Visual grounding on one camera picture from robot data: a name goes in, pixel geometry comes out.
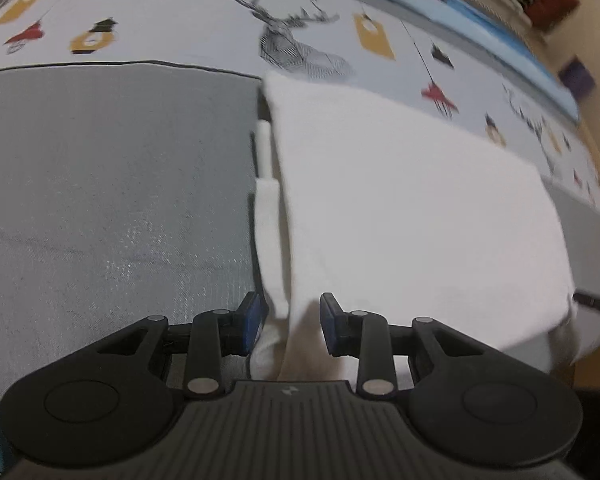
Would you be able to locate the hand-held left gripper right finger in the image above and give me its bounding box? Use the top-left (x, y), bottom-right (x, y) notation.
top-left (319, 292), bottom-right (482, 402)

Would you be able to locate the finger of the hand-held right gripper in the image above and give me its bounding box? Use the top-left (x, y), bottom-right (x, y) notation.
top-left (572, 291), bottom-right (600, 316)

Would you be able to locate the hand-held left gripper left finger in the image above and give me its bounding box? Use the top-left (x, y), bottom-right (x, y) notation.
top-left (87, 291), bottom-right (269, 402)

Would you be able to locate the white towel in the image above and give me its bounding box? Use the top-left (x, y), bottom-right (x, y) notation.
top-left (250, 71), bottom-right (579, 382)

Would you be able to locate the purple box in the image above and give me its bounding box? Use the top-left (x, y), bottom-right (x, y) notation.
top-left (560, 55), bottom-right (597, 102)

